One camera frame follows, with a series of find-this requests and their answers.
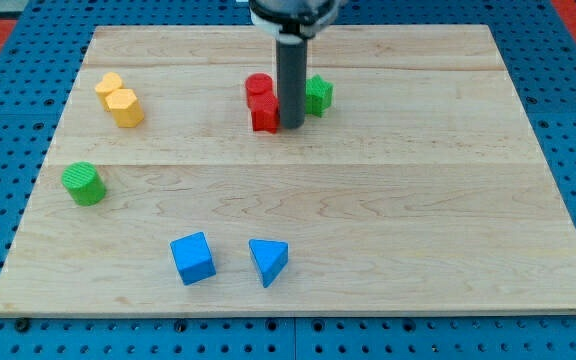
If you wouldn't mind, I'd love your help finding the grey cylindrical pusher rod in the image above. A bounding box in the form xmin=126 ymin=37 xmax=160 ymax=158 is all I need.
xmin=276 ymin=40 xmax=307 ymax=129

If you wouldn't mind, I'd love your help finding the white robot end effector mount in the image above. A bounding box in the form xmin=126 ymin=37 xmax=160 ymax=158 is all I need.
xmin=248 ymin=0 xmax=341 ymax=38

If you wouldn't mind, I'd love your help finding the green star block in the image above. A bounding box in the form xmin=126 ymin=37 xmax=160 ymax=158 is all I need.
xmin=306 ymin=75 xmax=334 ymax=117

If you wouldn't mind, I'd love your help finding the red star block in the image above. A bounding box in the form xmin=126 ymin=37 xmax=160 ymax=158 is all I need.
xmin=249 ymin=92 xmax=279 ymax=133

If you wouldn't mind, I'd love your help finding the red cylinder block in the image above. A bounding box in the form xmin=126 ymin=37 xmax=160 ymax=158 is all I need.
xmin=244 ymin=73 xmax=273 ymax=107

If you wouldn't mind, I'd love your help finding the yellow hexagon block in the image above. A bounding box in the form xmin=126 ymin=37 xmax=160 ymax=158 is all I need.
xmin=106 ymin=89 xmax=145 ymax=128

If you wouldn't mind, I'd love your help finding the yellow heart block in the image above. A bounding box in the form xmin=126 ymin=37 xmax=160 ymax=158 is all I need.
xmin=94 ymin=72 xmax=123 ymax=112

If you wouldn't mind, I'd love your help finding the wooden board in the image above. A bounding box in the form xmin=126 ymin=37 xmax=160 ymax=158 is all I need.
xmin=0 ymin=25 xmax=576 ymax=318

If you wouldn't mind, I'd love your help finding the blue triangle block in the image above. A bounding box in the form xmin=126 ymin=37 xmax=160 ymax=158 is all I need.
xmin=248 ymin=239 xmax=289 ymax=288

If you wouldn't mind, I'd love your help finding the blue cube block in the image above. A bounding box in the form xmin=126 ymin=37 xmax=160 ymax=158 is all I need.
xmin=170 ymin=232 xmax=216 ymax=286

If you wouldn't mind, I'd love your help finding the green cylinder block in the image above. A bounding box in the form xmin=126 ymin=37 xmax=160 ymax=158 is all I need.
xmin=61 ymin=162 xmax=106 ymax=206

